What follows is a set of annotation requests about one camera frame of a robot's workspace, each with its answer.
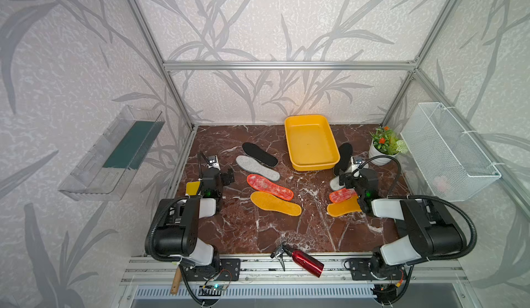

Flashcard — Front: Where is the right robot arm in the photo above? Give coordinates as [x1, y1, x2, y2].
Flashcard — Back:
[338, 155, 478, 266]

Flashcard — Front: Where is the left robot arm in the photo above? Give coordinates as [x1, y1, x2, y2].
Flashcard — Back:
[145, 152, 235, 273]

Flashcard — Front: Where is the red spray bottle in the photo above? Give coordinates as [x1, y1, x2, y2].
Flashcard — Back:
[270, 243, 324, 278]

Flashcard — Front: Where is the black insole right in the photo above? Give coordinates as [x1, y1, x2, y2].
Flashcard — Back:
[333, 142, 353, 176]

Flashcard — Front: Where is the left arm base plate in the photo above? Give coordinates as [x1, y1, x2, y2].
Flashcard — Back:
[182, 258, 242, 282]

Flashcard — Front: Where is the yellow insole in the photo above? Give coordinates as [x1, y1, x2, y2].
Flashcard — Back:
[251, 191, 302, 217]
[327, 197, 362, 218]

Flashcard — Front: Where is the grey felt insole right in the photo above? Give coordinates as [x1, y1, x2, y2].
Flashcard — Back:
[329, 176, 345, 191]

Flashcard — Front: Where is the wooden handle tool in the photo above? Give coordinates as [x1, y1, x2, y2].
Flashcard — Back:
[170, 267, 182, 296]

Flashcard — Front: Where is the potted plant white pot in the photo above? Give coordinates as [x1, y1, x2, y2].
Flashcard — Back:
[369, 127, 409, 158]

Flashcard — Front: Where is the clear plastic wall shelf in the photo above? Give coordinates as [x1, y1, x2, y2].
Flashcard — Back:
[59, 106, 165, 202]

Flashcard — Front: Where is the grey felt insole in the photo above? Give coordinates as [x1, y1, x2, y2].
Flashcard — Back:
[329, 176, 345, 191]
[235, 156, 280, 182]

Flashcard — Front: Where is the grey felt insole left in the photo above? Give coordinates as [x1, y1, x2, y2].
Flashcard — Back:
[235, 156, 280, 182]

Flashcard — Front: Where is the black insole left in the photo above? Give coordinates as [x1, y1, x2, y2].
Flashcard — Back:
[242, 142, 278, 168]

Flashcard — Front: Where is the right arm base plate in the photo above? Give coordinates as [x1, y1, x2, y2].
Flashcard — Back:
[343, 258, 407, 283]

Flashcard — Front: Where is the yellow scraper tool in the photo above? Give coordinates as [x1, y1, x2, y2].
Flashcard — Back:
[185, 181, 202, 196]

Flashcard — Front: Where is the red patterned insole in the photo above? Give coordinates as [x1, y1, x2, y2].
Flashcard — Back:
[329, 188, 357, 204]
[247, 174, 294, 201]

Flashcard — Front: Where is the yellow plastic storage box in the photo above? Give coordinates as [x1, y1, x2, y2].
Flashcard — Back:
[284, 115, 340, 172]

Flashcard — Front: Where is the white wire mesh basket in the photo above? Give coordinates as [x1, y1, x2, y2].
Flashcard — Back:
[401, 102, 502, 202]

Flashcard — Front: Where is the black insole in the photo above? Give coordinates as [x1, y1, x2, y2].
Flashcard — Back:
[242, 142, 278, 168]
[333, 142, 353, 176]

